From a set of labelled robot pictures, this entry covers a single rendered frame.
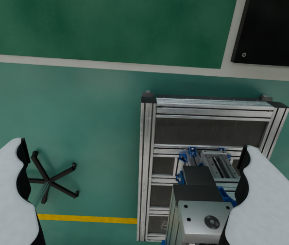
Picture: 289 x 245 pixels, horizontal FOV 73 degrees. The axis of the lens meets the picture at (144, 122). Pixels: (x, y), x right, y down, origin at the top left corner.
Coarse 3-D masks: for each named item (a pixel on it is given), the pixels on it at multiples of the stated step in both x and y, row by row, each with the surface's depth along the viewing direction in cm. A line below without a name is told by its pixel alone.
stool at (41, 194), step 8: (40, 168) 152; (72, 168) 153; (48, 176) 158; (56, 176) 156; (48, 184) 156; (56, 184) 161; (40, 192) 147; (64, 192) 164; (72, 192) 166; (40, 200) 144
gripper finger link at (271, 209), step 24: (240, 168) 11; (264, 168) 9; (240, 192) 9; (264, 192) 8; (288, 192) 8; (240, 216) 7; (264, 216) 7; (288, 216) 7; (240, 240) 6; (264, 240) 6; (288, 240) 6
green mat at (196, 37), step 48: (0, 0) 44; (48, 0) 44; (96, 0) 43; (144, 0) 43; (192, 0) 43; (0, 48) 48; (48, 48) 48; (96, 48) 48; (144, 48) 48; (192, 48) 48
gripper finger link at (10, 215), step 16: (16, 144) 10; (0, 160) 9; (16, 160) 9; (0, 176) 8; (16, 176) 8; (0, 192) 7; (16, 192) 7; (0, 208) 7; (16, 208) 7; (32, 208) 7; (0, 224) 6; (16, 224) 6; (32, 224) 6; (0, 240) 6; (16, 240) 6; (32, 240) 6
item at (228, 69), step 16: (240, 0) 44; (240, 16) 45; (48, 64) 50; (64, 64) 50; (80, 64) 50; (96, 64) 50; (112, 64) 50; (128, 64) 50; (144, 64) 50; (224, 64) 50; (240, 64) 50; (288, 80) 52
